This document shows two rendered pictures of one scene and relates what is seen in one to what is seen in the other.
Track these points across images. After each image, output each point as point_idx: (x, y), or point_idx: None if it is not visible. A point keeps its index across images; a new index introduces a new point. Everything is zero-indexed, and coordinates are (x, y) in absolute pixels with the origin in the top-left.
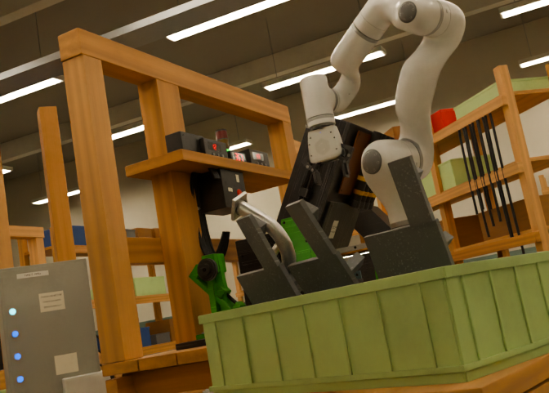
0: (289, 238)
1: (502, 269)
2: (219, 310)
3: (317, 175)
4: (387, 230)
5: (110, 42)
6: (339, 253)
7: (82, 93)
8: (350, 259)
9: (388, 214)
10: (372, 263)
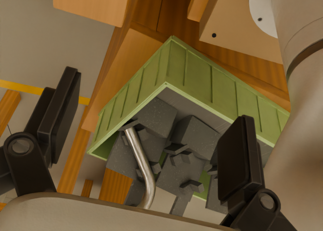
0: (153, 199)
1: None
2: None
3: (63, 139)
4: (218, 212)
5: None
6: (190, 200)
7: None
8: (195, 191)
9: (290, 102)
10: (207, 192)
